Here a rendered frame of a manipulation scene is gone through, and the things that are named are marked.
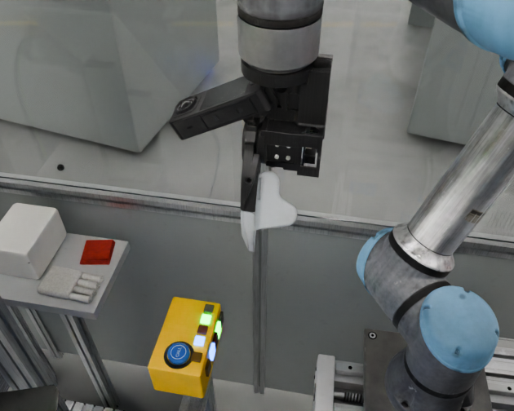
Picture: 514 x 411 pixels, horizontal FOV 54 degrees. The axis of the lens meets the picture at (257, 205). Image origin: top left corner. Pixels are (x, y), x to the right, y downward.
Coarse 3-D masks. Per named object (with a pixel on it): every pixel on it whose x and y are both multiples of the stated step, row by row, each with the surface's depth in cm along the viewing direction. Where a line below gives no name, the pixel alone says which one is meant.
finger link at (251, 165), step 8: (248, 144) 50; (248, 152) 50; (248, 160) 50; (256, 160) 50; (248, 168) 50; (256, 168) 50; (248, 176) 50; (256, 176) 51; (248, 184) 51; (256, 184) 52; (248, 192) 51; (256, 192) 52; (248, 200) 52; (248, 208) 52
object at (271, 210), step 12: (264, 180) 53; (276, 180) 52; (264, 192) 53; (276, 192) 53; (264, 204) 53; (276, 204) 53; (288, 204) 53; (252, 216) 53; (264, 216) 53; (276, 216) 53; (288, 216) 53; (252, 228) 53; (252, 240) 54
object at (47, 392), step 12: (0, 396) 73; (12, 396) 73; (24, 396) 72; (36, 396) 72; (48, 396) 72; (0, 408) 72; (12, 408) 72; (24, 408) 71; (36, 408) 71; (48, 408) 71
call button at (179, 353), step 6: (174, 348) 92; (180, 348) 92; (186, 348) 92; (168, 354) 91; (174, 354) 91; (180, 354) 91; (186, 354) 91; (174, 360) 90; (180, 360) 90; (186, 360) 91
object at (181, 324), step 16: (176, 304) 100; (192, 304) 100; (176, 320) 97; (192, 320) 97; (160, 336) 95; (176, 336) 95; (192, 336) 95; (208, 336) 95; (160, 352) 92; (192, 352) 92; (208, 352) 93; (160, 368) 90; (176, 368) 90; (192, 368) 90; (160, 384) 94; (176, 384) 92; (192, 384) 91
